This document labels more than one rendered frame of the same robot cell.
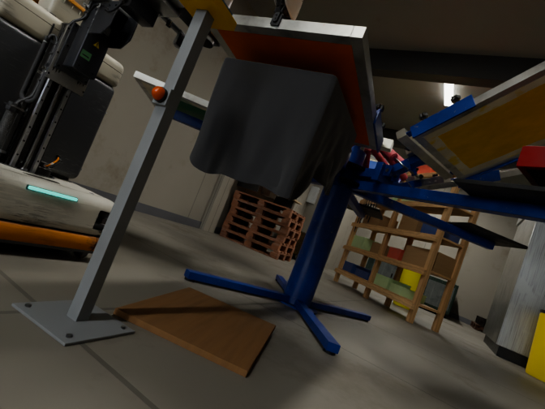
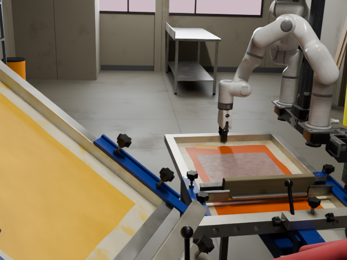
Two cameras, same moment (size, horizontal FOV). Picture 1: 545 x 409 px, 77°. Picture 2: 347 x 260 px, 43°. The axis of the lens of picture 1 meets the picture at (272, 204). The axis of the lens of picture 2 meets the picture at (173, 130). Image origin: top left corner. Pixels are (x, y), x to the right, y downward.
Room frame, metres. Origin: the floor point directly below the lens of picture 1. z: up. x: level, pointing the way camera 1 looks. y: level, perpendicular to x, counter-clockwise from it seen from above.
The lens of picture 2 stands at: (2.64, -1.21, 1.74)
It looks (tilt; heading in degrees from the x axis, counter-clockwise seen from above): 18 degrees down; 145
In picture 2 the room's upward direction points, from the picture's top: 2 degrees clockwise
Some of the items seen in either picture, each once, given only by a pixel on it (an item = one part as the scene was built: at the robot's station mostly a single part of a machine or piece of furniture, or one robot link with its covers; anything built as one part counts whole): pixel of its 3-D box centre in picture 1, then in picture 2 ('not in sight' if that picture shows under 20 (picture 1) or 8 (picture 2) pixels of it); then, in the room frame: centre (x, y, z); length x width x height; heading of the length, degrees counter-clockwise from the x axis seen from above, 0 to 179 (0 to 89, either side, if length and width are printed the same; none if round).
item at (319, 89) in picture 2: not in sight; (324, 78); (1.40, 0.51, 1.37); 0.13 x 0.10 x 0.16; 136
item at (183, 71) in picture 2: not in sight; (189, 54); (-4.25, 3.94, 0.55); 2.22 x 0.80 x 1.09; 150
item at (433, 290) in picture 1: (409, 285); not in sight; (8.61, -3.95, 0.38); 2.00 x 1.76 x 0.76; 60
